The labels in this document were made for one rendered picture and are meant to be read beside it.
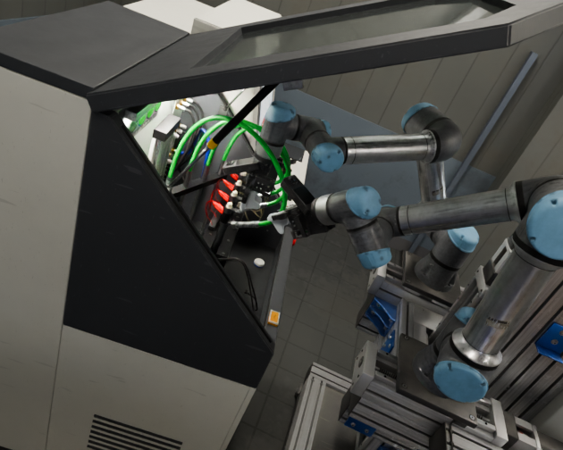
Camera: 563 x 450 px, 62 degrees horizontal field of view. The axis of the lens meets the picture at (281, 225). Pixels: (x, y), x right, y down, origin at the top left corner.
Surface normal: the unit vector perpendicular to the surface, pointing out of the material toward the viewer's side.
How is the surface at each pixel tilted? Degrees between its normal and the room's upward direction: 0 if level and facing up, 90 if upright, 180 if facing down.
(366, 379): 90
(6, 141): 90
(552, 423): 90
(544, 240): 84
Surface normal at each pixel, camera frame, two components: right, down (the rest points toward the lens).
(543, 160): -0.26, 0.45
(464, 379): -0.47, 0.46
